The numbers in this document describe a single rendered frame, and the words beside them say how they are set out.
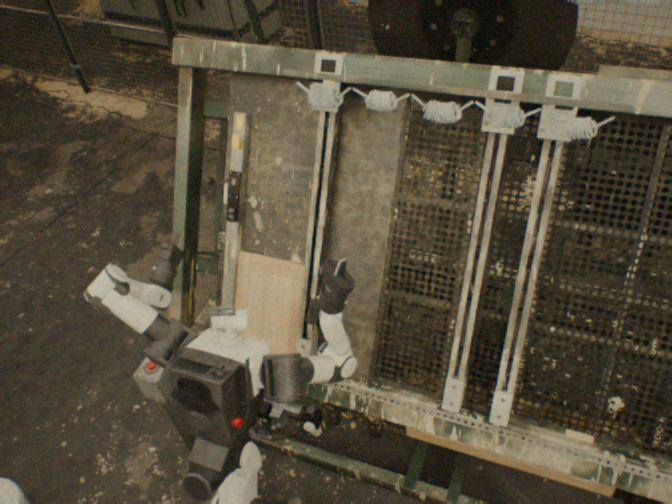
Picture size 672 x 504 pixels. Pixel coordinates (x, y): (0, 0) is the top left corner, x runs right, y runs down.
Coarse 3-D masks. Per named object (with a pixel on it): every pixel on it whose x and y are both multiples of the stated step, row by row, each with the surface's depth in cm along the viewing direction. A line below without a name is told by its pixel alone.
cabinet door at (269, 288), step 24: (240, 264) 247; (264, 264) 243; (288, 264) 239; (240, 288) 249; (264, 288) 246; (288, 288) 242; (264, 312) 248; (288, 312) 244; (264, 336) 250; (288, 336) 246
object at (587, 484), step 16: (560, 416) 231; (576, 416) 228; (416, 432) 282; (640, 432) 220; (464, 448) 276; (480, 448) 272; (512, 464) 270; (528, 464) 265; (560, 480) 264; (576, 480) 259; (608, 496) 258
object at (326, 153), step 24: (336, 72) 207; (312, 96) 200; (336, 120) 217; (336, 144) 221; (312, 192) 223; (312, 216) 225; (312, 240) 228; (312, 264) 231; (312, 288) 232; (312, 336) 237
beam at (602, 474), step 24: (312, 384) 242; (360, 384) 234; (360, 408) 236; (384, 408) 233; (432, 432) 227; (456, 432) 224; (480, 432) 220; (528, 432) 214; (552, 432) 214; (528, 456) 215; (552, 456) 212; (624, 456) 204; (600, 480) 208; (624, 480) 205; (648, 480) 202
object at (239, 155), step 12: (240, 132) 233; (240, 156) 235; (240, 168) 236; (240, 192) 238; (240, 204) 240; (240, 216) 242; (228, 228) 243; (240, 228) 244; (228, 240) 245; (240, 240) 246; (228, 252) 246; (228, 264) 247; (228, 276) 248; (228, 288) 249; (228, 300) 250
